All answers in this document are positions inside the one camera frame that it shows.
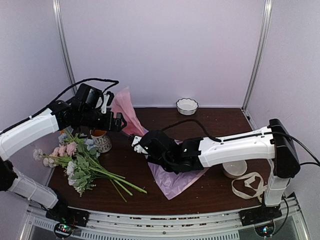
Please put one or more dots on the right aluminium frame post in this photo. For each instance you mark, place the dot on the right aluminium frame post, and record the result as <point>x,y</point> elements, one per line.
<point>264,30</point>

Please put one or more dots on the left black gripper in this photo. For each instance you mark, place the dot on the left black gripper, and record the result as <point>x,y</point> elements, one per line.
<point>108,125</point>

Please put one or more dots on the patterned mug yellow inside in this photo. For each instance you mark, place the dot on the patterned mug yellow inside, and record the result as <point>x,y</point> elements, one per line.
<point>101,140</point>

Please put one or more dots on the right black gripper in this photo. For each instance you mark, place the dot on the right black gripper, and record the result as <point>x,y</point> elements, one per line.
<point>171,138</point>

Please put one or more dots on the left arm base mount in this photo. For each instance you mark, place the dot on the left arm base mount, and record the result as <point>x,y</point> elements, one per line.
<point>67,224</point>

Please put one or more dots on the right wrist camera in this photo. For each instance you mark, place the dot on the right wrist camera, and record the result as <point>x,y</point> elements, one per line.
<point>135,143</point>

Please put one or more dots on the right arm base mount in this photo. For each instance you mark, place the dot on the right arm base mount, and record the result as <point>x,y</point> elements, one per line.
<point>262,218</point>

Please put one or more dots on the plain white bowl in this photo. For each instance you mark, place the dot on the plain white bowl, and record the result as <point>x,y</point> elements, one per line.
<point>235,169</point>

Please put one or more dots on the white flower bunch green leaves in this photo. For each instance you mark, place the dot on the white flower bunch green leaves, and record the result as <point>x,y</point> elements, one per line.
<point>85,168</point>

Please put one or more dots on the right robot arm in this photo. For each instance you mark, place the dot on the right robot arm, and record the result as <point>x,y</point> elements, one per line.
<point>271,142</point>

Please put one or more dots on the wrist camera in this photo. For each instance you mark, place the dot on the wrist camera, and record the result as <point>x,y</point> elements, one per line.
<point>135,143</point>
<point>106,101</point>

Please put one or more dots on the front aluminium rail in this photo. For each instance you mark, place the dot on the front aluminium rail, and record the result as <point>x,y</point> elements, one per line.
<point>223,225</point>

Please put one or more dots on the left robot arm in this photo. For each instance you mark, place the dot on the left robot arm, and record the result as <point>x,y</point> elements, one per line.
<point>26,136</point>

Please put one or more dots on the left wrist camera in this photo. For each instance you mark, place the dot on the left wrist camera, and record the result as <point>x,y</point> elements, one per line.
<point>106,101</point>

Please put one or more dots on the scalloped white bowl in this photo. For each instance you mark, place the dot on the scalloped white bowl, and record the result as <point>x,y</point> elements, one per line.
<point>187,106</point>

